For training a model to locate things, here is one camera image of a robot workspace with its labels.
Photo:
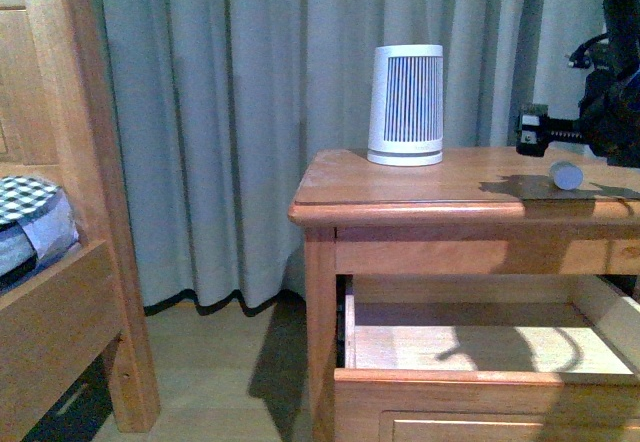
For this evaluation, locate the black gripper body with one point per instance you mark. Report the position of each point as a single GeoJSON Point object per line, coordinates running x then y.
{"type": "Point", "coordinates": [609, 124]}

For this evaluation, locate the black gripper finger with pad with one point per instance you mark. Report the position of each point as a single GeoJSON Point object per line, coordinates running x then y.
{"type": "Point", "coordinates": [536, 130]}

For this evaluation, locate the white medicine bottle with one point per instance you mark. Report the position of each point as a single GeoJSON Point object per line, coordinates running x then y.
{"type": "Point", "coordinates": [566, 175]}

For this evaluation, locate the wooden drawer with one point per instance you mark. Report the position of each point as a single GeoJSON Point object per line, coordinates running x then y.
{"type": "Point", "coordinates": [487, 358]}

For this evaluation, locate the white ribbed air purifier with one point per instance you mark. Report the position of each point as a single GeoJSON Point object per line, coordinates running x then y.
{"type": "Point", "coordinates": [407, 106]}

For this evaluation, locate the wooden nightstand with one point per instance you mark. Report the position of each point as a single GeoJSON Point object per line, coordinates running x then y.
{"type": "Point", "coordinates": [480, 212]}

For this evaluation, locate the grey-blue curtain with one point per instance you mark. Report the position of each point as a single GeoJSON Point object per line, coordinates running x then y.
{"type": "Point", "coordinates": [221, 104]}

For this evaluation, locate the checkered grey bedding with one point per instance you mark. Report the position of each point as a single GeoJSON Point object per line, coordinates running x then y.
{"type": "Point", "coordinates": [38, 227]}

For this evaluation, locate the wooden bed frame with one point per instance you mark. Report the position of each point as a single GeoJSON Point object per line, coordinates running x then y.
{"type": "Point", "coordinates": [69, 288]}

